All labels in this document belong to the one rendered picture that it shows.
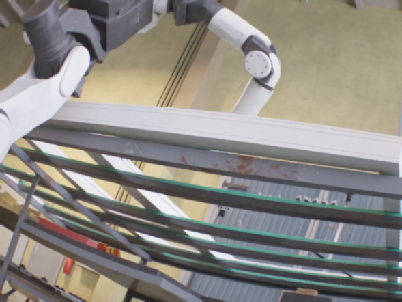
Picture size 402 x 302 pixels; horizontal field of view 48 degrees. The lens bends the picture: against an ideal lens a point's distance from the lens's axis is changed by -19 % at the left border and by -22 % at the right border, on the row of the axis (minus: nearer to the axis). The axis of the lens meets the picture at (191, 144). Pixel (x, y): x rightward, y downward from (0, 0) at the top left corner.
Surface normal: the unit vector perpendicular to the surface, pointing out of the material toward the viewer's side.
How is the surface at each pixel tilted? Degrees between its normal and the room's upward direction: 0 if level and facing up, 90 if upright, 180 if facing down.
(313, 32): 90
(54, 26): 113
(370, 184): 90
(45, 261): 90
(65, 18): 90
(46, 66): 168
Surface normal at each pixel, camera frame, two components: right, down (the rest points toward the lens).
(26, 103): 0.86, 0.15
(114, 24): 0.52, 0.72
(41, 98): 0.57, 0.28
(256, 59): -0.39, 0.19
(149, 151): -0.41, -0.51
